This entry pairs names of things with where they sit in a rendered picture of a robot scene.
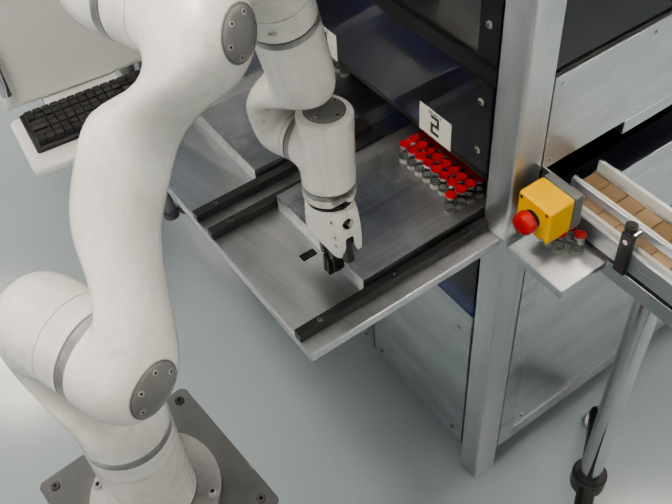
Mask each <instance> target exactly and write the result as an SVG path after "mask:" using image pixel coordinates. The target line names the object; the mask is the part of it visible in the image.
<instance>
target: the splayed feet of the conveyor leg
mask: <svg viewBox="0 0 672 504"><path fill-rule="evenodd" d="M598 409H599V406H595V407H592V408H591V410H590V412H588V413H587V414H586V415H585V416H584V419H583V423H584V426H585V427H586V428H587V433H586V440H585V446H584V452H583V456H584V453H585V450H586V446H587V443H588V440H589V437H590V434H591V431H592V428H593V425H594V421H595V418H596V415H597V412H598ZM582 459H583V458H582ZM582 459H579V460H578V461H576V462H575V464H574V465H573V468H572V471H571V475H570V484H571V486H572V488H573V489H574V491H575V492H576V495H575V500H574V504H593V503H594V497H595V496H598V495H599V494H600V493H601V492H602V491H603V489H604V486H605V484H606V481H607V477H608V476H607V470H606V468H605V467H604V469H603V472H602V475H601V477H600V479H599V480H597V481H595V482H589V481H586V480H585V479H583V478H582V477H581V475H580V473H579V468H580V465H581V462H582Z"/></svg>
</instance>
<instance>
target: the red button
mask: <svg viewBox="0 0 672 504"><path fill-rule="evenodd" d="M513 225H514V227H515V229H516V230H517V232H518V233H520V234H521V235H524V236H528V235H530V234H532V233H533V232H535V231H536V230H537V222H536V220H535V218H534V216H533V215H532V214H531V213H530V212H529V211H527V210H521V211H520V212H518V213H516V214H515V215H514V217H513Z"/></svg>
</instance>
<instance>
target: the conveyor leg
mask: <svg viewBox="0 0 672 504"><path fill-rule="evenodd" d="M657 321H658V317H657V316H655V315H654V314H653V313H652V312H650V311H649V310H648V309H647V308H645V307H644V306H643V305H642V304H640V303H639V302H638V301H637V300H635V299H633V302H632V305H631V309H630V312H629V315H628V318H627V321H626V324H625V327H624V331H623V334H622V337H621V340H620V343H619V346H618V349H617V352H616V356H615V359H614V362H613V365H612V368H611V371H610V374H609V378H608V381H607V384H606V387H605V390H604V393H603V396H602V399H601V403H600V406H599V409H598V412H597V415H596V418H595V421H594V425H593V428H592V431H591V434H590V437H589V440H588V443H587V446H586V450H585V453H584V456H583V459H582V462H581V465H580V468H579V473H580V475H581V477H582V478H583V479H585V480H586V481H589V482H595V481H597V480H599V479H600V477H601V475H602V472H603V469H604V466H605V464H606V461H607V458H608V455H609V453H610V450H611V447H612V444H613V442H614V439H615V436H616V433H617V431H618V428H619V425H620V422H621V420H622V417H623V414H624V411H625V409H626V406H627V403H628V400H629V398H630V395H631V392H632V389H633V387H634V384H635V381H636V378H637V376H638V373H639V370H640V367H641V365H642V362H643V359H644V357H645V354H646V351H647V348H648V346H649V343H650V340H651V337H652V335H653V332H654V329H655V326H656V324H657Z"/></svg>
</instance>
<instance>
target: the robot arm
mask: <svg viewBox="0 0 672 504"><path fill-rule="evenodd" d="M59 1H60V3H61V5H62V6H63V8H64V9H65V11H66V12H67V13H68V14H69V15H70V17H72V18H73V19H74V20H75V21H76V22H77V23H78V24H80V25H81V26H82V27H84V28H86V29H88V30H89V31H91V32H93V33H96V34H98V35H100V36H102V37H105V38H107V39H110V40H112V41H114V42H117V43H119V44H122V45H124V46H127V47H129V48H132V49H134V50H136V51H139V52H140V53H141V56H142V68H141V71H140V74H139V76H138V78H137V79H136V81H135V82H134V83H133V84H132V85H131V86H130V87H129V88H128V89H127V90H126V91H124V92H122V93H121V94H119V95H117V96H116V97H114V98H112V99H110V100H108V101H107V102H105V103H103V104H102V105H100V106H99V107H98V108H96V109H95V110H94V111H93V112H91V114H90V115H89V116H88V118H87V119H86V121H85V123H84V125H83V127H82V129H81V132H80V135H79V138H78V143H77V148H76V153H75V158H74V164H73V170H72V177H71V185H70V194H69V221H70V229H71V235H72V239H73V243H74V246H75V249H76V252H77V255H78V257H79V260H80V263H81V266H82V269H83V272H84V275H85V278H86V281H87V284H88V286H87V285H85V284H83V283H81V282H79V281H77V280H75V279H73V278H71V277H69V276H66V275H63V274H60V273H56V272H50V271H37V272H32V273H29V274H26V275H24V276H22V277H20V278H18V279H16V280H15V281H13V282H12V283H11V284H10V285H9V286H8V287H7V288H6V289H5V290H4V291H3V292H2V293H1V295H0V356H1V358H2V360H3V361H4V363H5V364H6V366H7V367H8V368H9V370H10V371H11V372H12V373H13V374H14V376H15V377H16V378H17V379H18V380H19V381H20V382H21V384H22V385H23V386H24V387H25V388H26V389H27V390H28V391H29V392H30V393H31V394H32V395H33V396H34V397H35V399H36V400H37V401H38V402H39V403H40V404H41V405H42V406H43V407H44V408H45V409H46V410H47V411H48V412H49V413H50V414H51V415H52V416H53V417H54V418H55V419H57V420H58V421H59V422H60V423H61V424H62V425H63V426H64V427H65V428H66V429H67V430H68V431H69V433H70V434H71V435H72V436H73V437H74V438H75V440H76V442H77V444H78V445H79V447H80V449H81V450H82V452H83V454H84V456H85V457H86V459H87V461H88V463H89V464H90V466H91V468H92V469H93V471H94V473H95V475H96V478H95V480H94V482H93V486H92V489H91V494H90V504H219V503H220V498H221V493H222V478H221V473H220V469H219V466H218V464H217V461H216V459H215V457H214V456H213V454H212V453H211V451H210V450H209V449H208V448H207V447H206V446H205V445H204V444H203V443H202V442H200V441H199V440H197V439H196V438H194V437H191V436H189V435H187V434H183V433H179V431H178V429H177V426H176V424H175V421H174V418H173V416H172V413H171V411H170V408H169V406H168V403H167V400H168V398H169V397H170V395H171V393H172V391H173V388H174V385H175V383H176V379H177V375H178V370H179V343H178V335H177V329H176V323H175V318H174V313H173V307H172V303H171V298H170V293H169V289H168V284H167V280H166V275H165V270H164V264H163V252H162V224H163V215H164V208H165V203H166V198H167V193H168V189H169V184H170V180H171V175H172V171H173V166H174V162H175V159H176V155H177V152H178V149H179V146H180V144H181V142H182V139H183V138H184V136H185V134H186V132H187V131H188V129H189V128H190V126H191V125H192V124H193V122H194V121H195V120H196V119H197V118H198V117H199V116H200V115H201V114H202V113H203V112H204V111H205V110H206V109H208V108H209V107H210V106H211V105H212V104H213V103H214V102H216V101H217V100H218V99H220V98H221V97H222V96H223V95H225V94H226V93H227V92H229V91H230V90H231V89H232V88H233V87H234V86H235V85H236V84H237V83H238V82H239V81H240V79H241V78H242V77H243V75H244V74H245V72H246V70H247V69H248V67H249V64H250V62H251V60H252V57H253V54H254V51H256V54H257V56H258V58H259V61H260V63H261V66H262V68H263V70H264V73H263V75H262V76H261V77H260V78H259V79H258V81H257V82H256V83H255V84H254V86H253V87H252V89H251V91H250V93H249V95H248V98H247V102H246V111H247V115H248V119H249V121H250V124H251V126H252V129H253V131H254V133H255V135H256V137H257V139H258V140H259V142H260V143H261V144H262V145H263V146H264V147H265V148H266V149H268V150H269V151H271V152H272V153H274V154H276V155H279V156H281V157H283V158H285V159H288V160H290V161H291V162H293V163H294V164H295V165H296V166H297V167H298V169H299V171H300V176H301V186H302V195H303V197H304V199H305V219H306V224H307V227H308V229H309V230H310V231H311V232H312V234H313V235H314V236H315V237H316V238H317V239H318V240H319V243H320V248H321V251H322V252H323V253H324V254H323V264H324V270H325V271H327V273H328V274H329V275H332V274H333V273H335V272H338V271H340V270H341V269H342V268H344V261H345V262H346V263H348V264H349V263H351V262H353V261H354V260H355V258H354V254H353V249H352V244H353V245H354V246H355V247H356V248H357V249H360V248H361V247H362V233H361V224H360V218H359V213H358V209H357V205H356V202H355V201H354V197H355V195H356V192H357V186H356V154H355V123H354V109H353V107H352V105H351V104H350V103H349V102H348V101H347V100H346V99H344V98H342V97H339V96H336V95H332V94H333V91H334V88H335V70H334V64H333V60H332V57H331V53H330V50H329V46H328V42H327V39H326V35H325V31H324V27H323V24H322V20H321V16H320V13H319V9H318V6H317V2H316V0H59ZM351 243H352V244H351Z"/></svg>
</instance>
